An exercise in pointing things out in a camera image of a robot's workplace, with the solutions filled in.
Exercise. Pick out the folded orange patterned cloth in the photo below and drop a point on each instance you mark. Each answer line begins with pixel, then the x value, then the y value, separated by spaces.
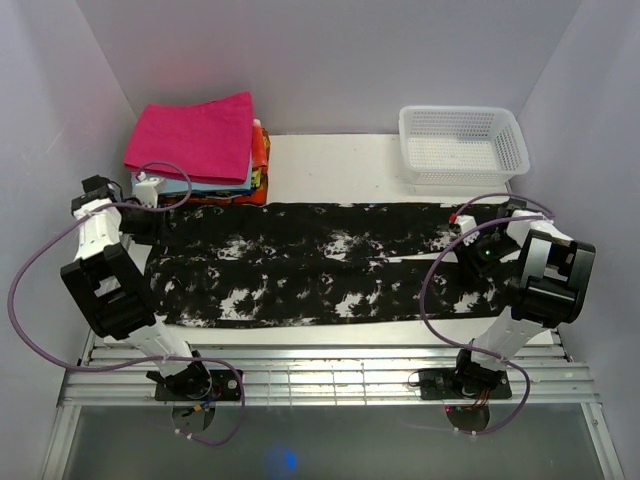
pixel 261 145

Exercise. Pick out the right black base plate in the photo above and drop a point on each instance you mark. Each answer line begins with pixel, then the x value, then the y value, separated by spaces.
pixel 448 384

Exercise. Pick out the folded pink cloth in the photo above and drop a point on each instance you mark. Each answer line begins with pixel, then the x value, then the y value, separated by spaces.
pixel 211 142

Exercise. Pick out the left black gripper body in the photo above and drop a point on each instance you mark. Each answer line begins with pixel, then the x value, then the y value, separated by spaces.
pixel 143 225

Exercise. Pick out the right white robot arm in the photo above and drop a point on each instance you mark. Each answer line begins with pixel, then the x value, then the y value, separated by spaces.
pixel 546 288

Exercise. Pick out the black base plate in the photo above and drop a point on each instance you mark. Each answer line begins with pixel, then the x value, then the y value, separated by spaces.
pixel 225 388
pixel 448 384

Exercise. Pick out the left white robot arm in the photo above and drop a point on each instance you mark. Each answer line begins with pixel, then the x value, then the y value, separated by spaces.
pixel 113 294

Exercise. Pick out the white plastic basket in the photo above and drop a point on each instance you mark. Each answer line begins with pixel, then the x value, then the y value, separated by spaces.
pixel 461 146

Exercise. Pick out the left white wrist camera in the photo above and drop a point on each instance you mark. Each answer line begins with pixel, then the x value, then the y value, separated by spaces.
pixel 146 189

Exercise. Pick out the folded light blue cloth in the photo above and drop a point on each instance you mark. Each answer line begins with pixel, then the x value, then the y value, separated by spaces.
pixel 173 186

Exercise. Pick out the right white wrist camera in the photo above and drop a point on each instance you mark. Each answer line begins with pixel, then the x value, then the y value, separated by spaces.
pixel 461 225

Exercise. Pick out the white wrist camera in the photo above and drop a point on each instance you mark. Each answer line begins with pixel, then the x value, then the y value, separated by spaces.
pixel 461 225
pixel 146 189

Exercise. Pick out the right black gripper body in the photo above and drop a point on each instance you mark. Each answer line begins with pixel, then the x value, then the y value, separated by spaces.
pixel 485 255

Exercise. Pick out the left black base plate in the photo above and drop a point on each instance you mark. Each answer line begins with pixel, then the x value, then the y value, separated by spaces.
pixel 225 388

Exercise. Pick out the black white patterned trousers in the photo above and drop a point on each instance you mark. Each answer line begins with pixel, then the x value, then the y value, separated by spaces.
pixel 291 265

